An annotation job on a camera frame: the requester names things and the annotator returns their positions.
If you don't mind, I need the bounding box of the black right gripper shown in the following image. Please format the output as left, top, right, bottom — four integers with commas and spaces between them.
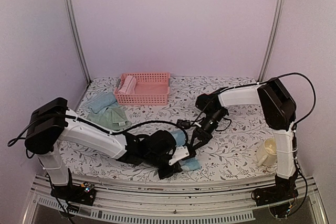
190, 108, 227, 151

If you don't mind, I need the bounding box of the blue patterned towel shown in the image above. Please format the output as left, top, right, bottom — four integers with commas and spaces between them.
171, 130, 201, 172

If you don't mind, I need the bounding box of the pink perforated plastic basket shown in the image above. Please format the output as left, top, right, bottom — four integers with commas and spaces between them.
113, 72, 171, 105

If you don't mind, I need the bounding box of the pink towel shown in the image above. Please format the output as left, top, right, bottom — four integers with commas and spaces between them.
118, 75, 137, 95

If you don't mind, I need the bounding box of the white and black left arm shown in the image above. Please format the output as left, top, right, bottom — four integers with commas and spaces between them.
25, 98, 189, 200

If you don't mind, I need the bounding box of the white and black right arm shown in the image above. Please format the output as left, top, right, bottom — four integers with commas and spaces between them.
186, 78, 297, 179

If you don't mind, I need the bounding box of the green folded towel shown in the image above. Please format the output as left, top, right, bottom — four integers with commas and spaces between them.
87, 106, 131, 131

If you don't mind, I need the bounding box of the cream ceramic mug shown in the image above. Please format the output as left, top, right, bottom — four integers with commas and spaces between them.
256, 138, 277, 167

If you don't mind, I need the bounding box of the plain blue towel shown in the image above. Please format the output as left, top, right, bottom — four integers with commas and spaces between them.
83, 92, 118, 114

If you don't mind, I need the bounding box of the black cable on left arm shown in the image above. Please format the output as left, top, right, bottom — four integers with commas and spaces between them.
7, 112, 188, 147

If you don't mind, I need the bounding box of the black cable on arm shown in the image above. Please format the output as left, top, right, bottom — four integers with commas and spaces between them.
194, 72, 317, 133
7, 112, 188, 147

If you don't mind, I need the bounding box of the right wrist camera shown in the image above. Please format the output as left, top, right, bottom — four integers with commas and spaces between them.
176, 119, 195, 130

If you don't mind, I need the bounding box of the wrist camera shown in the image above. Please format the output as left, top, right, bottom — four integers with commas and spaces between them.
168, 146, 190, 166
176, 119, 195, 130

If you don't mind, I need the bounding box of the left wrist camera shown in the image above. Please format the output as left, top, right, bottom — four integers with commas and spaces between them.
168, 146, 190, 166

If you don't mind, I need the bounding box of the aluminium front rail frame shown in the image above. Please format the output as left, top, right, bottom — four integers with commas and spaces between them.
25, 174, 329, 224

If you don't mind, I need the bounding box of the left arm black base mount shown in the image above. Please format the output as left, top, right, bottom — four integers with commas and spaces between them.
50, 170, 97, 206

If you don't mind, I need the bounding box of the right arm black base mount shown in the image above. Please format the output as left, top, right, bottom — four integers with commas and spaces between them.
251, 175, 299, 219

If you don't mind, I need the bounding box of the black cable at left base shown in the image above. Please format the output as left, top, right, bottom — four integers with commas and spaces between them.
56, 197, 82, 224

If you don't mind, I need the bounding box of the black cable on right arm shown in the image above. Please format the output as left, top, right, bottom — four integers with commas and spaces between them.
194, 72, 317, 133

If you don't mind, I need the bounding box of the right aluminium corner post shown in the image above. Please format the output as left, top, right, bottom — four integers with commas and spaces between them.
258, 0, 285, 82

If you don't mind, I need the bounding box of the aluminium corner post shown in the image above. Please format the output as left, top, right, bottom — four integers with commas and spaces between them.
258, 0, 285, 82
64, 0, 92, 85

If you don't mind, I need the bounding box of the left aluminium corner post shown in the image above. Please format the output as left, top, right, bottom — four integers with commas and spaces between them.
64, 0, 92, 85

